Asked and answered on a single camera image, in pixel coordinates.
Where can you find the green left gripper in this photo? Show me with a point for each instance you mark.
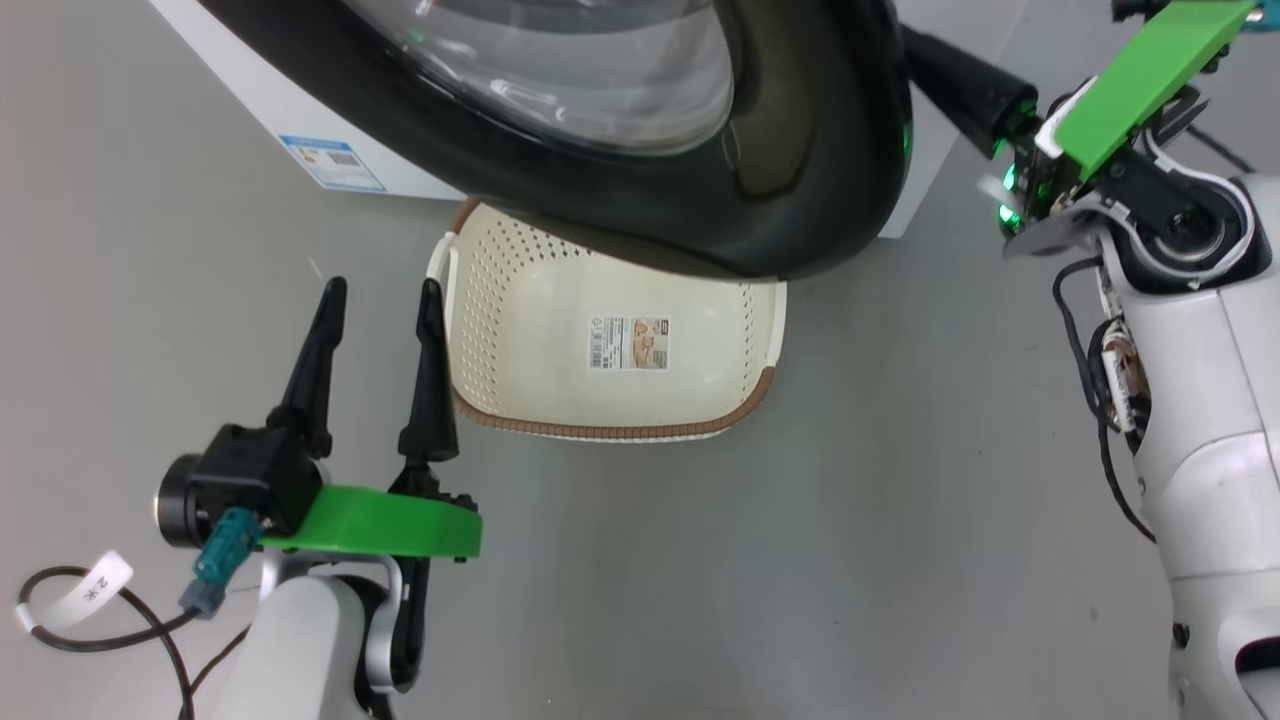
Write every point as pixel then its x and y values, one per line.
pixel 380 520

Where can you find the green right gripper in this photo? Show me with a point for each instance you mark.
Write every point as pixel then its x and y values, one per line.
pixel 1150 70

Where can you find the black washing machine door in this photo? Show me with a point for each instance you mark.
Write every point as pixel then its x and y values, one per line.
pixel 800 150

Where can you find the cream perforated laundry basket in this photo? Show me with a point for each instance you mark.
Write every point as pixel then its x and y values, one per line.
pixel 540 330

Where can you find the paper basket label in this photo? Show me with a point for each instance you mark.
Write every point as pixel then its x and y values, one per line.
pixel 630 343

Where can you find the white front-load washing machine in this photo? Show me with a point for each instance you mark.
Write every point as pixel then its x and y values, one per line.
pixel 250 80

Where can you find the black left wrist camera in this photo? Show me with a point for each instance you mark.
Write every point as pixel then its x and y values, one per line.
pixel 250 480

